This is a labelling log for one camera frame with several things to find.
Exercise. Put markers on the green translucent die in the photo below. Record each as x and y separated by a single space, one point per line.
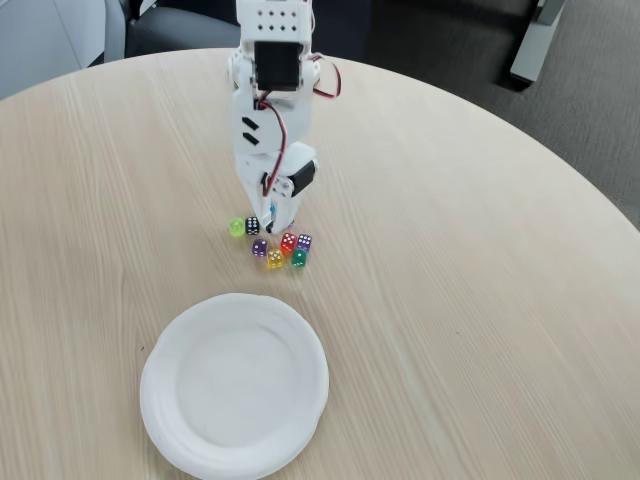
299 258

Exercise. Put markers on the lime translucent die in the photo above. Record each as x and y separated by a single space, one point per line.
236 226

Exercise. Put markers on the grey office chair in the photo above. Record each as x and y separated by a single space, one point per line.
175 30

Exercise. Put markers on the white paper plate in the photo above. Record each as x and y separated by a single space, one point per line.
240 390

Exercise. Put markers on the white cabinet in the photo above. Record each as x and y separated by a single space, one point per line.
40 40

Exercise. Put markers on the black die white pips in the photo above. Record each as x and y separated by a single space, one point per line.
252 226

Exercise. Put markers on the yellow translucent die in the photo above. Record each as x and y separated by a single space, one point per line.
275 259

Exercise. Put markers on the red translucent die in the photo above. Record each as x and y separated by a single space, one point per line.
287 243

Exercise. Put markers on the white desk leg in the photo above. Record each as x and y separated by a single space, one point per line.
530 50

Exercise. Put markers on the purple translucent die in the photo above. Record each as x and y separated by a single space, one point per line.
259 248
304 242

